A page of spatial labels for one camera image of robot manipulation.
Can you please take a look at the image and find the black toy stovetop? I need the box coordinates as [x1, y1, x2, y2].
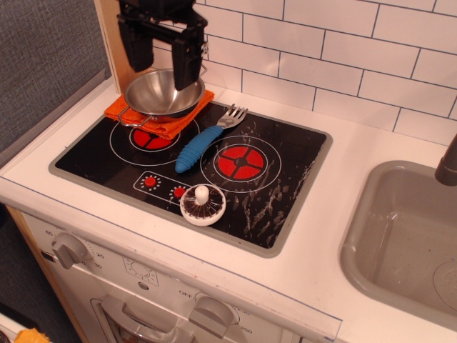
[49, 102, 332, 257]

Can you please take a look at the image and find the grey faucet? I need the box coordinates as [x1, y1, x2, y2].
[435, 135, 457, 187]

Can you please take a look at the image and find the grey oven temperature knob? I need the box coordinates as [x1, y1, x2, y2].
[189, 297, 235, 339]

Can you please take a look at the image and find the grey oven door handle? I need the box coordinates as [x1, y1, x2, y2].
[101, 296, 196, 343]

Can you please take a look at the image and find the grey sink basin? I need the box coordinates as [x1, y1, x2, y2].
[341, 161, 456, 330]

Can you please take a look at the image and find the stainless steel bowl with handles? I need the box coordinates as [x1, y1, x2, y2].
[117, 69, 206, 128]

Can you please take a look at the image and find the orange folded towel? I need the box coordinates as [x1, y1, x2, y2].
[104, 90, 215, 139]

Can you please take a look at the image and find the white round dish brush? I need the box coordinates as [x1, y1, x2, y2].
[180, 184, 226, 227]

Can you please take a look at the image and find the red stove knob left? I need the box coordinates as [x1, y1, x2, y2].
[144, 177, 157, 188]

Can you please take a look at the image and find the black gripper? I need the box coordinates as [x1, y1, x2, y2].
[118, 1, 208, 91]

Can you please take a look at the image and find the wooden side post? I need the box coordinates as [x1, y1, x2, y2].
[94, 0, 147, 94]

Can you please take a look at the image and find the red stove knob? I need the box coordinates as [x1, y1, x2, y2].
[173, 187, 186, 199]
[144, 177, 157, 188]

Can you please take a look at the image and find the orange and black cloth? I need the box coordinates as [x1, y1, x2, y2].
[1, 329, 51, 343]

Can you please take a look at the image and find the grey timer knob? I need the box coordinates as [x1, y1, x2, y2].
[51, 233, 88, 269]

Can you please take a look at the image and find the red stove knob right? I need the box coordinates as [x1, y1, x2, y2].
[173, 187, 186, 199]

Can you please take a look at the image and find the fork with blue handle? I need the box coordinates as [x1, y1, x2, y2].
[175, 104, 248, 174]

